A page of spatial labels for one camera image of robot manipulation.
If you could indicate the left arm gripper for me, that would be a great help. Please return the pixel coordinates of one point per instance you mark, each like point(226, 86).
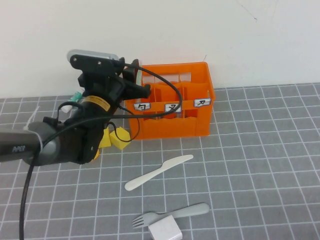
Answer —
point(102, 86)

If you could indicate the mint green plastic spoon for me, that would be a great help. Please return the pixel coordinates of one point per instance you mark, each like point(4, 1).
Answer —
point(139, 76)

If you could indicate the cream plastic knife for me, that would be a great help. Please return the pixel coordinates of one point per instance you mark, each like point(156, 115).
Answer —
point(150, 176)

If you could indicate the grey plastic fork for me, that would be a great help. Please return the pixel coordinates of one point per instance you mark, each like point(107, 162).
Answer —
point(195, 209)

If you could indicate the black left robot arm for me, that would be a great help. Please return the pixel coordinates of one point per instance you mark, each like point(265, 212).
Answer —
point(17, 147)

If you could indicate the orange plastic cutlery crate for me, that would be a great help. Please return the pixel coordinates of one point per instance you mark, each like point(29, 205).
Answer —
point(175, 127)

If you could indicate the yellow foam cube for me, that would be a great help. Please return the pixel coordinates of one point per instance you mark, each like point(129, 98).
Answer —
point(106, 140)
point(120, 138)

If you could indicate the teal and white glue stick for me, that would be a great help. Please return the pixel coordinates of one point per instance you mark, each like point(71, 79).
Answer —
point(76, 97)

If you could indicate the white zip tie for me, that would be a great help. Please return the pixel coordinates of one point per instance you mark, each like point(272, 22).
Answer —
point(27, 127)

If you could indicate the grey grid table mat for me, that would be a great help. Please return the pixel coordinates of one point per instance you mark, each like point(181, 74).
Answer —
point(250, 162)

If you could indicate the white rectangular box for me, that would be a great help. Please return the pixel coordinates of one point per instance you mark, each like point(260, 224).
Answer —
point(165, 228)

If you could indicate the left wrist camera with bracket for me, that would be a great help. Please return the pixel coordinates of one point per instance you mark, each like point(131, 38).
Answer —
point(92, 61)

